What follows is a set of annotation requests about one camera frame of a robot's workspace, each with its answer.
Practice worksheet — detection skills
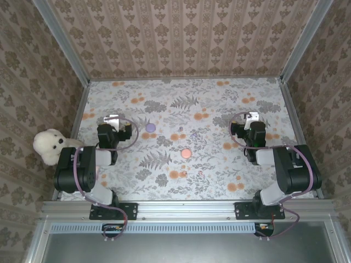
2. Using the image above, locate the grey slotted cable duct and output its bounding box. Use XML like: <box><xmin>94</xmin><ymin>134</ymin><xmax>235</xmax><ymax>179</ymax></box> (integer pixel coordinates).
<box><xmin>50</xmin><ymin>222</ymin><xmax>257</xmax><ymax>233</ymax></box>

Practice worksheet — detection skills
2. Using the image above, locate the aluminium frame post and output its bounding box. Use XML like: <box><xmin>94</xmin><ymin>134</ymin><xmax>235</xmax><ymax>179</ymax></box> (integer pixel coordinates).
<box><xmin>279</xmin><ymin>0</ymin><xmax>334</xmax><ymax>83</ymax></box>
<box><xmin>32</xmin><ymin>0</ymin><xmax>91</xmax><ymax>84</ymax></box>

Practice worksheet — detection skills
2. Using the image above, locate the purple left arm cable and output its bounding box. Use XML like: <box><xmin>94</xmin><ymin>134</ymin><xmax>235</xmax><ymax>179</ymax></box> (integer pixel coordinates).
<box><xmin>72</xmin><ymin>116</ymin><xmax>140</xmax><ymax>243</ymax></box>

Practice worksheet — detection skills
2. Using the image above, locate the aluminium table side rail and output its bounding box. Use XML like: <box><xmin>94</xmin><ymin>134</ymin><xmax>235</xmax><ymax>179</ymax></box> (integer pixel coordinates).
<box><xmin>52</xmin><ymin>81</ymin><xmax>91</xmax><ymax>201</ymax></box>
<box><xmin>279</xmin><ymin>79</ymin><xmax>324</xmax><ymax>199</ymax></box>

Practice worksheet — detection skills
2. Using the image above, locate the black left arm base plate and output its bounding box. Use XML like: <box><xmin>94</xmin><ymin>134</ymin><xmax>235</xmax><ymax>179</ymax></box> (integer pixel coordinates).
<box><xmin>89</xmin><ymin>202</ymin><xmax>138</xmax><ymax>221</ymax></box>

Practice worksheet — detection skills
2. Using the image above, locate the grey metal sheet panel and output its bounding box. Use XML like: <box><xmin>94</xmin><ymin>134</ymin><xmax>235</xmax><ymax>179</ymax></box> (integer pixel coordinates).
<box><xmin>41</xmin><ymin>232</ymin><xmax>341</xmax><ymax>263</ymax></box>

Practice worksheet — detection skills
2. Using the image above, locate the black connector box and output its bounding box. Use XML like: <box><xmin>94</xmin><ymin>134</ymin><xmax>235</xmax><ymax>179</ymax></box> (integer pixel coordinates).
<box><xmin>101</xmin><ymin>223</ymin><xmax>124</xmax><ymax>238</ymax></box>
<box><xmin>254</xmin><ymin>222</ymin><xmax>275</xmax><ymax>238</ymax></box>

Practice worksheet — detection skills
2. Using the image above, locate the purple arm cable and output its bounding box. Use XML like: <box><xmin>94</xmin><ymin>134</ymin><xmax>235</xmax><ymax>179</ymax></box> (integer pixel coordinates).
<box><xmin>229</xmin><ymin>111</ymin><xmax>315</xmax><ymax>242</ymax></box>
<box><xmin>72</xmin><ymin>116</ymin><xmax>140</xmax><ymax>243</ymax></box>

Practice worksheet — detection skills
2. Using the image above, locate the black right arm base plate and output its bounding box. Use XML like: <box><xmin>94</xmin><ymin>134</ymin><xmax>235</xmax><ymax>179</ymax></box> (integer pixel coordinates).
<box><xmin>235</xmin><ymin>202</ymin><xmax>286</xmax><ymax>220</ymax></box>

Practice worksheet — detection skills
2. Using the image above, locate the aluminium mounting rail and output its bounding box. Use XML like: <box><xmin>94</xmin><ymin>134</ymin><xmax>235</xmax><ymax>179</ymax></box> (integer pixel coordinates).
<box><xmin>41</xmin><ymin>199</ymin><xmax>334</xmax><ymax>220</ymax></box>

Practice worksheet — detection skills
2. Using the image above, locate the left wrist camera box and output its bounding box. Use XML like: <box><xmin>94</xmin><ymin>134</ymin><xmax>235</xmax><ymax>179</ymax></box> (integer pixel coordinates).
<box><xmin>103</xmin><ymin>115</ymin><xmax>122</xmax><ymax>130</ymax></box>

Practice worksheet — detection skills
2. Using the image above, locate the white teddy bear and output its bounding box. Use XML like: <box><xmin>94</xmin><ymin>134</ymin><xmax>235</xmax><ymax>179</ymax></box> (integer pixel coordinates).
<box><xmin>32</xmin><ymin>128</ymin><xmax>86</xmax><ymax>166</ymax></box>

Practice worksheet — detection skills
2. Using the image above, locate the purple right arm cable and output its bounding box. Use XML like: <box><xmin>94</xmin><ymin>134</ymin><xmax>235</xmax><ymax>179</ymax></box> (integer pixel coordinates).
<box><xmin>229</xmin><ymin>111</ymin><xmax>315</xmax><ymax>242</ymax></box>

